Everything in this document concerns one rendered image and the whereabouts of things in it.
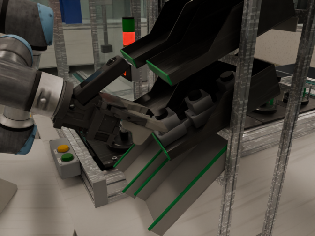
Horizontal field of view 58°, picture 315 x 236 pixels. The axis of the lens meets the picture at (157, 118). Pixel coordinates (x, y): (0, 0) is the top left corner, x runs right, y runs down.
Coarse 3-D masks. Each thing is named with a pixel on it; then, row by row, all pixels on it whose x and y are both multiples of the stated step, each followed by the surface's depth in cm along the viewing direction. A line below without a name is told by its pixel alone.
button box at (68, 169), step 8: (56, 144) 111; (64, 144) 111; (56, 152) 105; (64, 152) 105; (72, 152) 105; (56, 160) 103; (72, 160) 100; (64, 168) 98; (72, 168) 100; (80, 168) 102; (64, 176) 100; (72, 176) 101
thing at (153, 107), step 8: (216, 64) 70; (200, 72) 69; (160, 80) 81; (184, 80) 69; (192, 80) 70; (152, 88) 81; (160, 88) 82; (168, 88) 82; (176, 88) 69; (184, 88) 70; (144, 96) 81; (152, 96) 82; (160, 96) 80; (168, 96) 78; (176, 96) 70; (184, 96) 71; (144, 104) 80; (152, 104) 78; (160, 104) 77; (168, 104) 70; (176, 104) 71; (152, 112) 75
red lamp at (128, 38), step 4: (124, 32) 112; (128, 32) 112; (132, 32) 112; (124, 36) 113; (128, 36) 112; (132, 36) 113; (124, 40) 114; (128, 40) 113; (132, 40) 113; (124, 44) 114; (128, 44) 114
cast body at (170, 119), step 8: (160, 112) 61; (168, 112) 61; (160, 120) 60; (168, 120) 60; (176, 120) 61; (184, 120) 64; (168, 128) 61; (176, 128) 61; (184, 128) 62; (160, 136) 61; (168, 136) 61; (176, 136) 62; (168, 144) 62
